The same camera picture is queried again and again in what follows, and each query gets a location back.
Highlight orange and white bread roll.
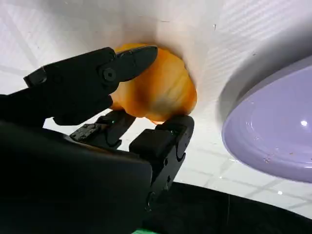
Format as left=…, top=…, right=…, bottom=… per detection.
left=109, top=43, right=197, bottom=125

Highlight lilac plate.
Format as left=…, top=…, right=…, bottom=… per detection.
left=221, top=55, right=312, bottom=183

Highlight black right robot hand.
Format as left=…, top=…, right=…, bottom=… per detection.
left=0, top=45, right=195, bottom=234

